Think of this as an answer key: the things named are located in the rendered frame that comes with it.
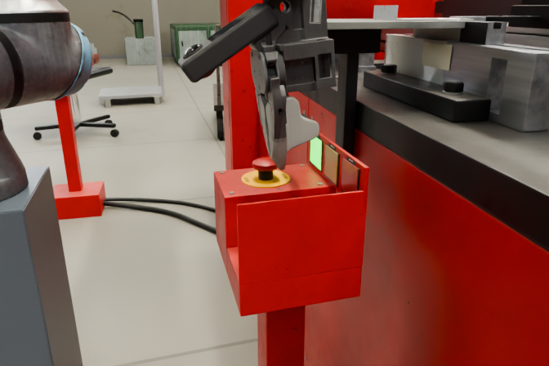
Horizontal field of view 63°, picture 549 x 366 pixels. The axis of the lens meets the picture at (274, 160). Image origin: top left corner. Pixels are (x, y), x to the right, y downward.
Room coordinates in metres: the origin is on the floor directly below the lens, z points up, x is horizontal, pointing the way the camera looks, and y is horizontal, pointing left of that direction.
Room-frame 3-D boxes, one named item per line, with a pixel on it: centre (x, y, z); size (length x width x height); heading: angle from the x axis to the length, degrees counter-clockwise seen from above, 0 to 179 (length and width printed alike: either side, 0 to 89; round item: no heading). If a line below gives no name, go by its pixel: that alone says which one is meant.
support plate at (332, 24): (0.75, -0.13, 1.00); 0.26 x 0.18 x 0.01; 103
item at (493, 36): (0.74, -0.28, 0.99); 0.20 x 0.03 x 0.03; 13
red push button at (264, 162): (0.62, 0.01, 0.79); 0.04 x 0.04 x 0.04
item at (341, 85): (0.74, -0.09, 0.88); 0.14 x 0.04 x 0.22; 103
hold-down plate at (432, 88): (0.73, -0.23, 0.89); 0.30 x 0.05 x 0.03; 13
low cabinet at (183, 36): (9.12, 1.07, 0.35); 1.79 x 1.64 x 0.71; 106
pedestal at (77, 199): (2.18, 1.03, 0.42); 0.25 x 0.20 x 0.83; 103
